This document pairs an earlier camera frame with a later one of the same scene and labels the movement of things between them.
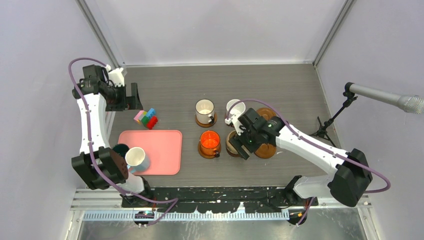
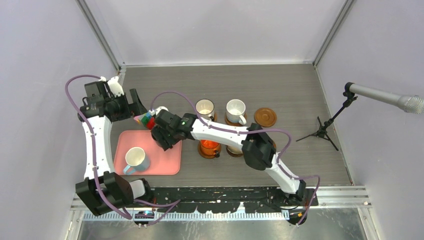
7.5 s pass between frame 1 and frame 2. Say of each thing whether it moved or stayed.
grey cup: stayed
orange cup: stayed
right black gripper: moved
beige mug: stayed
